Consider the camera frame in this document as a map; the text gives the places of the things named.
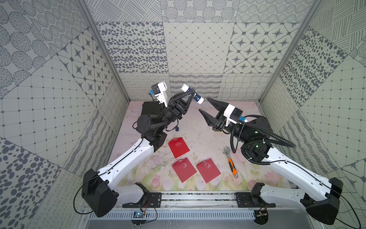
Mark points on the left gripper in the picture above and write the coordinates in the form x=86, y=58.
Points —
x=171, y=107

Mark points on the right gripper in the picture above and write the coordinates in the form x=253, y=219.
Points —
x=219, y=122

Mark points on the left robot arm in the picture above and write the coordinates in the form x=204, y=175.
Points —
x=100, y=188

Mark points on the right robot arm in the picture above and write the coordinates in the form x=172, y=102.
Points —
x=315, y=194

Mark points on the red envelope bottom right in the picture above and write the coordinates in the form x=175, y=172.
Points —
x=208, y=170

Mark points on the red envelope bottom left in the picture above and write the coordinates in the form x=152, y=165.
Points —
x=184, y=169

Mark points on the black plastic case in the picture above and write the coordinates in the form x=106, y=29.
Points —
x=152, y=108

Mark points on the orange adjustable wrench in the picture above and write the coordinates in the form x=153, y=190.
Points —
x=226, y=152

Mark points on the right circuit board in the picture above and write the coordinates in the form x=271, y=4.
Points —
x=261, y=217

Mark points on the circuit board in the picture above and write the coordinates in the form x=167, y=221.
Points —
x=261, y=217
x=138, y=218

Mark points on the left circuit board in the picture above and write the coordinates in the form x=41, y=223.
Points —
x=138, y=218

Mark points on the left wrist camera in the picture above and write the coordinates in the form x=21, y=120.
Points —
x=159, y=92

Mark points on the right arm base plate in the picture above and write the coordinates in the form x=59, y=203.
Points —
x=248, y=200

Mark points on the aluminium mounting rail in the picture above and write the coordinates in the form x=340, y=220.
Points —
x=197, y=197

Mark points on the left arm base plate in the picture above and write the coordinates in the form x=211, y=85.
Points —
x=149, y=200

